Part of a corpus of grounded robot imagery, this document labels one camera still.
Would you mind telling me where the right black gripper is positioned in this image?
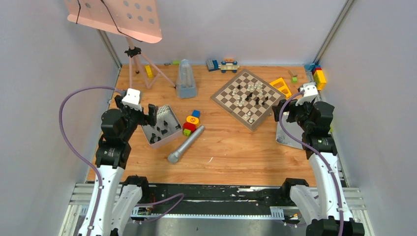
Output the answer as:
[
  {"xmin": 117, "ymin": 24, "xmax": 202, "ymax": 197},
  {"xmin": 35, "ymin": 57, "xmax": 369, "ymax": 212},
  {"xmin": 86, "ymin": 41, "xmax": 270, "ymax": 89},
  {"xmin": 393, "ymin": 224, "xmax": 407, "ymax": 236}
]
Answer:
[{"xmin": 271, "ymin": 96, "xmax": 313, "ymax": 132}]

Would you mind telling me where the grey toy microphone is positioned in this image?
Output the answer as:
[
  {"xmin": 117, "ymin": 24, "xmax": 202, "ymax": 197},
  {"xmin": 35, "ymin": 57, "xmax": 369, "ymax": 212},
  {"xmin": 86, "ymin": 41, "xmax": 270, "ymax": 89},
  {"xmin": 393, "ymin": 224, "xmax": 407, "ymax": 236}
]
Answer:
[{"xmin": 167, "ymin": 125, "xmax": 205, "ymax": 164}]

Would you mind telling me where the wooden chess board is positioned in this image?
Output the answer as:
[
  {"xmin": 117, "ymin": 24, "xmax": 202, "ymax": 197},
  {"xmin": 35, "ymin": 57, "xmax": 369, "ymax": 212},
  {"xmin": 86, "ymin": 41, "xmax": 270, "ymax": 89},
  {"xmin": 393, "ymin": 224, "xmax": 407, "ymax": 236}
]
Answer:
[{"xmin": 210, "ymin": 69, "xmax": 286, "ymax": 131}]

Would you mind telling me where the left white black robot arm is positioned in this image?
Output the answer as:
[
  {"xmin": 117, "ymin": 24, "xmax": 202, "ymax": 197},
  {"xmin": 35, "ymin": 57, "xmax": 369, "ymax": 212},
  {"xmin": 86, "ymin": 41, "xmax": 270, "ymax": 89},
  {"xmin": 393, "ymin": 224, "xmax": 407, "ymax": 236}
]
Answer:
[{"xmin": 78, "ymin": 92, "xmax": 158, "ymax": 236}]

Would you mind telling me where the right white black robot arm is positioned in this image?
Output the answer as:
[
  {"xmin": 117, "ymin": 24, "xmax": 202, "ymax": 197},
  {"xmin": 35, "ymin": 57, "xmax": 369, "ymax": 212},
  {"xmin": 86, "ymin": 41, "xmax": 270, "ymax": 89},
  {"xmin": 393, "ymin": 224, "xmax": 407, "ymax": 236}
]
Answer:
[{"xmin": 272, "ymin": 99, "xmax": 365, "ymax": 236}]

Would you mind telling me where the silver metal tin lid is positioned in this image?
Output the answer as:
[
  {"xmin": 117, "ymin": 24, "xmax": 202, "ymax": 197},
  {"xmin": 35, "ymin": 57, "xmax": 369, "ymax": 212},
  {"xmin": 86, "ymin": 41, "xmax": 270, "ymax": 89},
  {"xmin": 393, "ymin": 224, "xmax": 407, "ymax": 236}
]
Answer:
[{"xmin": 275, "ymin": 112, "xmax": 307, "ymax": 150}]

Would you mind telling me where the yellow triangle shape toy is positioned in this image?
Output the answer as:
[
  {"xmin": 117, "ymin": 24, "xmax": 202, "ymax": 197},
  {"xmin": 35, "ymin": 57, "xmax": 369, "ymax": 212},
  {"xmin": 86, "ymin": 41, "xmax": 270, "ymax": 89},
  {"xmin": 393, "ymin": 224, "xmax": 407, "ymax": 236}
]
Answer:
[{"xmin": 270, "ymin": 78, "xmax": 292, "ymax": 99}]

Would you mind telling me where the yellow round sign block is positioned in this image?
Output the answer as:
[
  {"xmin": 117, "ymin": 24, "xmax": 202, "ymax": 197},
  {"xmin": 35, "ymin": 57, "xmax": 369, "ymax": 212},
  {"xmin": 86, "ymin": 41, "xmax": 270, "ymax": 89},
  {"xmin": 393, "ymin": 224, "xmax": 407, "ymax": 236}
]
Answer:
[{"xmin": 186, "ymin": 116, "xmax": 200, "ymax": 127}]

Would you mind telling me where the red round block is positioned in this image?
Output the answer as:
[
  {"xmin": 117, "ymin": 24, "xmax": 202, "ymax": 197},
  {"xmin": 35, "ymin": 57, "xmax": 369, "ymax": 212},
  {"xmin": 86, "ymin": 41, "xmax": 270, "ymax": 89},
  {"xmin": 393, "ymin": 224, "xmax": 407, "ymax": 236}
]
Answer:
[{"xmin": 183, "ymin": 122, "xmax": 197, "ymax": 133}]

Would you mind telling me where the wooden brown block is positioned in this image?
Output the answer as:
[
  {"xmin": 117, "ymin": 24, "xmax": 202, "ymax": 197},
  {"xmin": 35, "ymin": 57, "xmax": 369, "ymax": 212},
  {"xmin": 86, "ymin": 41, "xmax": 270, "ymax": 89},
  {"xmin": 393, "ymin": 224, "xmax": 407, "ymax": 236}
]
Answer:
[{"xmin": 288, "ymin": 70, "xmax": 298, "ymax": 77}]

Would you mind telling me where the green small block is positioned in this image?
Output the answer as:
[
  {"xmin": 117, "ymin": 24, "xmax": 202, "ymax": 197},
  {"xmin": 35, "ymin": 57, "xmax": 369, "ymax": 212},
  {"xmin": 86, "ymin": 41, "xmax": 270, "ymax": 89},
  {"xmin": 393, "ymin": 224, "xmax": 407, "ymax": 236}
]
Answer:
[{"xmin": 183, "ymin": 129, "xmax": 192, "ymax": 137}]

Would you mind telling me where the stacked coloured bricks corner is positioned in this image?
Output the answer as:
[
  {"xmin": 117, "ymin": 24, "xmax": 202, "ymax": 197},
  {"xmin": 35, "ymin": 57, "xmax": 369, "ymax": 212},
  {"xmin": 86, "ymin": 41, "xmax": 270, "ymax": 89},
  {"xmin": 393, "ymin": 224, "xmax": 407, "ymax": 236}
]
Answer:
[{"xmin": 304, "ymin": 63, "xmax": 327, "ymax": 90}]

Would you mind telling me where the yellow block near stand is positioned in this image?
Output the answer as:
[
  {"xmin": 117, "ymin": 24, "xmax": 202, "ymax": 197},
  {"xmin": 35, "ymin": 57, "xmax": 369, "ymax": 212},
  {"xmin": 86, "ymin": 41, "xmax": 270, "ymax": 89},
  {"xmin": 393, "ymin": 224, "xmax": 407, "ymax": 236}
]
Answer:
[{"xmin": 145, "ymin": 65, "xmax": 154, "ymax": 79}]

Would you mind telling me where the blue small block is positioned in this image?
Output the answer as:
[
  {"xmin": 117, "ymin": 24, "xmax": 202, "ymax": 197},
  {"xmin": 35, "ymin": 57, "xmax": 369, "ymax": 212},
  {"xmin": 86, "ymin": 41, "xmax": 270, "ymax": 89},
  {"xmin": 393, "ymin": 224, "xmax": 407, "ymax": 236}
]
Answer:
[{"xmin": 192, "ymin": 110, "xmax": 201, "ymax": 118}]

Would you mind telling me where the blue grey brick block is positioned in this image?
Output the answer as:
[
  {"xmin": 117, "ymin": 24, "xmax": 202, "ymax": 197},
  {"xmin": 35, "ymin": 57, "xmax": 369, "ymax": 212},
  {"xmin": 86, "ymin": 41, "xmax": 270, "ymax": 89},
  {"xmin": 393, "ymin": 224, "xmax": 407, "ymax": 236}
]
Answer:
[{"xmin": 206, "ymin": 59, "xmax": 219, "ymax": 72}]

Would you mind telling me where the wooden toy car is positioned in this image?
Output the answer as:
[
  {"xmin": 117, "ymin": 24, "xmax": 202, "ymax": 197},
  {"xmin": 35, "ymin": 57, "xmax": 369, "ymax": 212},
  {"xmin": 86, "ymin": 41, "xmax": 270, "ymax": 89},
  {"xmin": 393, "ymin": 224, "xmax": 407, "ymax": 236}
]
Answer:
[{"xmin": 219, "ymin": 59, "xmax": 240, "ymax": 73}]

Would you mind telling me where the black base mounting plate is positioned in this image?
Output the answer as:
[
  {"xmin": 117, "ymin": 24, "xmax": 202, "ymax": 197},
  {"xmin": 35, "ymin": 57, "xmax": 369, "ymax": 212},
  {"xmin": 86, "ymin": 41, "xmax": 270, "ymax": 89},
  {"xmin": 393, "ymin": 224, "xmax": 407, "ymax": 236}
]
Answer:
[{"xmin": 132, "ymin": 183, "xmax": 300, "ymax": 217}]

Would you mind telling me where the pink music stand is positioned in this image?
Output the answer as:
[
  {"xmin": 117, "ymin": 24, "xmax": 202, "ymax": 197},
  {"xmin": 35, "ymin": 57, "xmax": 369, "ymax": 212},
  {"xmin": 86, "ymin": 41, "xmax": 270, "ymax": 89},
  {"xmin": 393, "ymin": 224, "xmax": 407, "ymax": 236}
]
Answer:
[{"xmin": 65, "ymin": 0, "xmax": 176, "ymax": 89}]

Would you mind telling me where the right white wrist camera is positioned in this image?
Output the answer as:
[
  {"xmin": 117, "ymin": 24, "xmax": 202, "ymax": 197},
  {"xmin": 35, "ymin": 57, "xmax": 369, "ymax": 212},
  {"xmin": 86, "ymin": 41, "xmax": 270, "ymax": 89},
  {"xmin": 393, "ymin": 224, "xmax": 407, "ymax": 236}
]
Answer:
[{"xmin": 296, "ymin": 82, "xmax": 318, "ymax": 106}]

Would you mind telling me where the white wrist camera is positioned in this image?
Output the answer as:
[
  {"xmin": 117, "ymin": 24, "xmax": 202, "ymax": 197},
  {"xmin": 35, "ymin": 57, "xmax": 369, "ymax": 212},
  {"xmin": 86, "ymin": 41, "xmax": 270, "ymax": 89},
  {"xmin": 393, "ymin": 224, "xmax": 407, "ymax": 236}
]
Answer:
[
  {"xmin": 296, "ymin": 82, "xmax": 318, "ymax": 106},
  {"xmin": 122, "ymin": 88, "xmax": 143, "ymax": 111}
]

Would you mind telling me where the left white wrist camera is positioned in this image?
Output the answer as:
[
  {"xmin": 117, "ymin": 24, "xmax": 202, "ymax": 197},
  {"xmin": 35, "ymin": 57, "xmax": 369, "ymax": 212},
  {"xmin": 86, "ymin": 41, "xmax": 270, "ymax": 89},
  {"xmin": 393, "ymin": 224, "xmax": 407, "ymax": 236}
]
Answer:
[{"xmin": 122, "ymin": 88, "xmax": 143, "ymax": 111}]

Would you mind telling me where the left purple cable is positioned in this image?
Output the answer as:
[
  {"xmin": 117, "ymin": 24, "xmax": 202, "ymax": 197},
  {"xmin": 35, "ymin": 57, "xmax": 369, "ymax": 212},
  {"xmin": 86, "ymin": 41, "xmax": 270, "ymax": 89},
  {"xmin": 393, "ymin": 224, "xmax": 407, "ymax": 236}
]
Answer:
[{"xmin": 59, "ymin": 86, "xmax": 126, "ymax": 236}]

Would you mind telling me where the purple cable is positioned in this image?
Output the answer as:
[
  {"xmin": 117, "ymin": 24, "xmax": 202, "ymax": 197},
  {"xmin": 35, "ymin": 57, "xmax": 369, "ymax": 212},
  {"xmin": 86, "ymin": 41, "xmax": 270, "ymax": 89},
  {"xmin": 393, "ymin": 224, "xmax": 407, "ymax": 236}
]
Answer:
[
  {"xmin": 59, "ymin": 86, "xmax": 126, "ymax": 236},
  {"xmin": 278, "ymin": 91, "xmax": 345, "ymax": 236}
]

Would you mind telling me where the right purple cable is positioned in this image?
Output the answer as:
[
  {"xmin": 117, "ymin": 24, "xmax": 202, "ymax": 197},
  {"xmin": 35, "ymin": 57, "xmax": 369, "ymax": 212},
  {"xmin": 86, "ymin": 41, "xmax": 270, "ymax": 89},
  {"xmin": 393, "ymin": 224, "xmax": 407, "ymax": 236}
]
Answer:
[{"xmin": 278, "ymin": 91, "xmax": 345, "ymax": 236}]

